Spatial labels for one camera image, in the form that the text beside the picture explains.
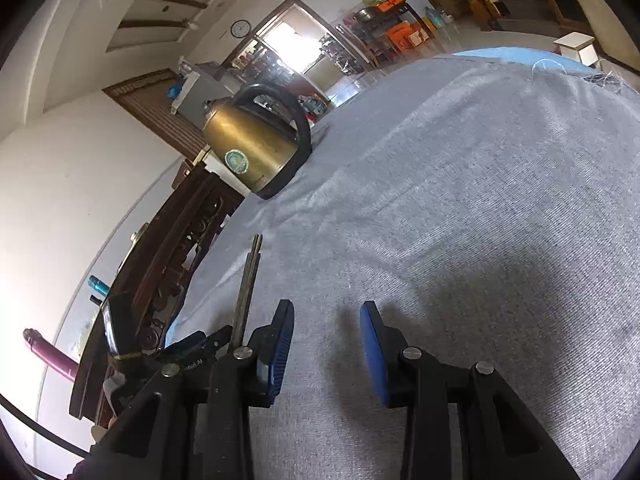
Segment dark carved wooden chair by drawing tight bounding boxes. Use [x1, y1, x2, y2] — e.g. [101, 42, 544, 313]
[68, 162, 243, 426]

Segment metal shelf orange boxes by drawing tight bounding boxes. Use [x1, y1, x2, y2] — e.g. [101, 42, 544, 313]
[336, 0, 445, 67]

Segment grey refrigerator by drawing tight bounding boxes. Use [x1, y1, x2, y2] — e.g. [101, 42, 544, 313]
[167, 58, 233, 129]

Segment white small stool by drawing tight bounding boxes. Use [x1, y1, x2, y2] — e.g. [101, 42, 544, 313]
[553, 32, 599, 67]

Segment dark chopstick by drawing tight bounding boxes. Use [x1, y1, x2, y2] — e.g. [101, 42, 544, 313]
[228, 234, 262, 353]

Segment gold electric kettle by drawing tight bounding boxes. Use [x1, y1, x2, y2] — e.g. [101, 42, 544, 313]
[203, 82, 312, 200]

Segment round wall clock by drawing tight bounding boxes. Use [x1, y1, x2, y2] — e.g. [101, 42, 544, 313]
[230, 18, 252, 39]

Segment grey tablecloth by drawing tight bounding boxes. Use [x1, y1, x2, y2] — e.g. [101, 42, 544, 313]
[170, 55, 639, 479]

